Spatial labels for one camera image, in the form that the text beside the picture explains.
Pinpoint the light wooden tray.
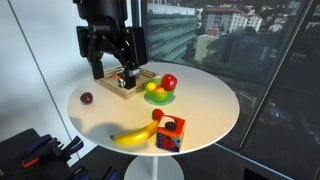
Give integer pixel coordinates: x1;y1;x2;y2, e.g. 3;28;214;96
95;65;161;101

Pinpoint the green plastic bowl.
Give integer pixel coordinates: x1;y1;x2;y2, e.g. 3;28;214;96
143;77;177;106

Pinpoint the dark purple toy plum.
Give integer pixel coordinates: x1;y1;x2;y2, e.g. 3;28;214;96
79;92;94;105

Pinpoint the red toy apple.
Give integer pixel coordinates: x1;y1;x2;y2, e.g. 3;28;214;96
160;73;179;92

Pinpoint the yellow toy banana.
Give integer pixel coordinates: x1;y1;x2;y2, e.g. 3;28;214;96
110;119;160;147

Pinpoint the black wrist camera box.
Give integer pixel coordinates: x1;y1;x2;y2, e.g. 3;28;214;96
75;25;148;69

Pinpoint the blue clamp with orange handle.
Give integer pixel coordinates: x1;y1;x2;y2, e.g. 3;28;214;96
21;134;85;169

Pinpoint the blue black tool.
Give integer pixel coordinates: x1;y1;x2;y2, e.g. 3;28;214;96
71;165;118;180

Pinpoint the red toy strawberry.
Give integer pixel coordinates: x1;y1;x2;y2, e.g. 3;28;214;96
151;108;165;122

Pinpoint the white table pedestal base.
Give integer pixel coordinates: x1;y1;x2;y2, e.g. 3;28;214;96
123;154;185;180

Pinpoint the yellow toy lemon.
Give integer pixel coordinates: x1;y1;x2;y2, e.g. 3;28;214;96
145;81;158;92

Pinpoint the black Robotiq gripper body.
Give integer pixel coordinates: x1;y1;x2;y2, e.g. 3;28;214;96
86;19;130;61

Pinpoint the slanted dark window mullion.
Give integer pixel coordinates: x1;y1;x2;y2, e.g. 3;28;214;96
237;0;316;153

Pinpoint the orange white marker pen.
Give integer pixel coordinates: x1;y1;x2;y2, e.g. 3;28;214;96
115;74;125;89

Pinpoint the colourful soft toy cube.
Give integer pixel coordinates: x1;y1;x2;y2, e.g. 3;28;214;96
155;114;186;153

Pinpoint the orange toy fruit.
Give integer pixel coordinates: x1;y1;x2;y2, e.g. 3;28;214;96
153;86;167;95

